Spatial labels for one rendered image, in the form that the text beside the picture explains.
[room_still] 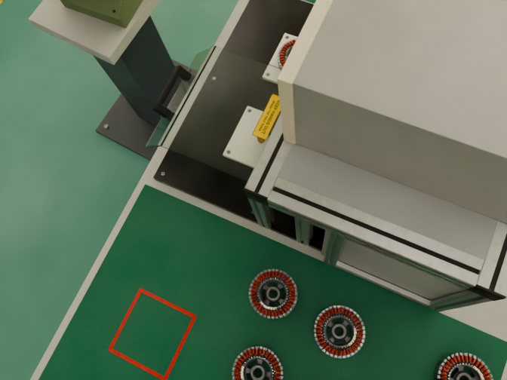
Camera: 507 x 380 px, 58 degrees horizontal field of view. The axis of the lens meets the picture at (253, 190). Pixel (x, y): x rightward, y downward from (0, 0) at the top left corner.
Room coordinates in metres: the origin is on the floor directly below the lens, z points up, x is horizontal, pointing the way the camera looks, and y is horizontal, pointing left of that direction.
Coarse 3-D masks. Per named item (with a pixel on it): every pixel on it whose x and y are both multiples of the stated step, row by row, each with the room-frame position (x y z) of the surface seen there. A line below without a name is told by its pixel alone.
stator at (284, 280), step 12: (264, 276) 0.16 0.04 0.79; (276, 276) 0.15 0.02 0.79; (288, 276) 0.14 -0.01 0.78; (252, 288) 0.14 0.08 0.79; (264, 288) 0.14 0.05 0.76; (276, 288) 0.13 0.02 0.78; (288, 288) 0.12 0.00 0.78; (252, 300) 0.12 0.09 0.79; (276, 300) 0.10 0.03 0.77; (288, 300) 0.09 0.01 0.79; (264, 312) 0.08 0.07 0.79; (276, 312) 0.07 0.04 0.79; (288, 312) 0.07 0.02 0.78
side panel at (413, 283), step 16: (336, 240) 0.15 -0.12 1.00; (336, 256) 0.13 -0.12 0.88; (352, 256) 0.12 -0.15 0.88; (368, 256) 0.10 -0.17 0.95; (384, 256) 0.09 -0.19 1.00; (352, 272) 0.10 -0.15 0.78; (368, 272) 0.09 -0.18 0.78; (384, 272) 0.07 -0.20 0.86; (400, 272) 0.06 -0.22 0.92; (416, 272) 0.04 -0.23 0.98; (400, 288) 0.03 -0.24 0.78; (416, 288) 0.02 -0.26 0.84; (432, 288) 0.01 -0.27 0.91; (448, 288) 0.00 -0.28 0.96; (432, 304) -0.02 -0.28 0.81; (448, 304) -0.03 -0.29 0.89; (464, 304) -0.03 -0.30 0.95
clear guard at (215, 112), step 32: (192, 64) 0.61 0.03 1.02; (224, 64) 0.55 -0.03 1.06; (256, 64) 0.52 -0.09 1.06; (192, 96) 0.50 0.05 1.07; (224, 96) 0.48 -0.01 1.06; (256, 96) 0.45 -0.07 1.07; (160, 128) 0.48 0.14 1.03; (192, 128) 0.43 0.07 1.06; (224, 128) 0.41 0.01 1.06; (224, 160) 0.35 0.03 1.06; (256, 160) 0.33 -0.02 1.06
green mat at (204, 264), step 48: (144, 192) 0.47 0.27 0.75; (144, 240) 0.35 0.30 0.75; (192, 240) 0.31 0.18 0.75; (240, 240) 0.27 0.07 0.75; (96, 288) 0.27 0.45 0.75; (144, 288) 0.23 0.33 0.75; (192, 288) 0.19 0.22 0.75; (240, 288) 0.16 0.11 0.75; (336, 288) 0.08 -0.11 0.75; (384, 288) 0.05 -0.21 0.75; (96, 336) 0.16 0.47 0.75; (144, 336) 0.12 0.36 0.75; (192, 336) 0.09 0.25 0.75; (240, 336) 0.05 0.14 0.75; (288, 336) 0.02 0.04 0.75; (384, 336) -0.05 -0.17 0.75; (432, 336) -0.08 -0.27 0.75; (480, 336) -0.12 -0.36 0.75
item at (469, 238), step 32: (288, 160) 0.29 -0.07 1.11; (320, 160) 0.27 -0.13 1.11; (256, 192) 0.25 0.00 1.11; (288, 192) 0.23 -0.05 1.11; (320, 192) 0.21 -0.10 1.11; (352, 192) 0.19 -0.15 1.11; (384, 192) 0.18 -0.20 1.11; (416, 192) 0.16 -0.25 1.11; (320, 224) 0.16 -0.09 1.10; (352, 224) 0.14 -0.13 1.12; (384, 224) 0.13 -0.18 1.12; (416, 224) 0.11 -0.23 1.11; (448, 224) 0.09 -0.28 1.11; (480, 224) 0.08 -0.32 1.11; (416, 256) 0.06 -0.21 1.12; (448, 256) 0.04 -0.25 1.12; (480, 256) 0.03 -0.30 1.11; (480, 288) -0.01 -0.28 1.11
